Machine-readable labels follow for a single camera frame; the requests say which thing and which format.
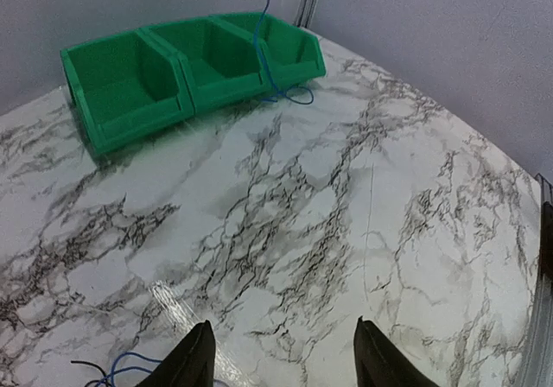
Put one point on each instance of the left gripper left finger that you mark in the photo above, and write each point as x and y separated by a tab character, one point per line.
190	363

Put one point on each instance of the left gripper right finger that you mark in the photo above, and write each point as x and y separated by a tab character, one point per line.
378	363

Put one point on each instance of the left green storage bin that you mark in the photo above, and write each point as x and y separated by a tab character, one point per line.
125	87

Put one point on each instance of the green storage bin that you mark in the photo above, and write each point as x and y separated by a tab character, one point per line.
125	87
293	55
219	63

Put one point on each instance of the middle green storage bin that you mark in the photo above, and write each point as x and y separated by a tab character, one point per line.
219	63

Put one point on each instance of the right green storage bin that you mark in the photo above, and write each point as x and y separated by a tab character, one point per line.
293	55

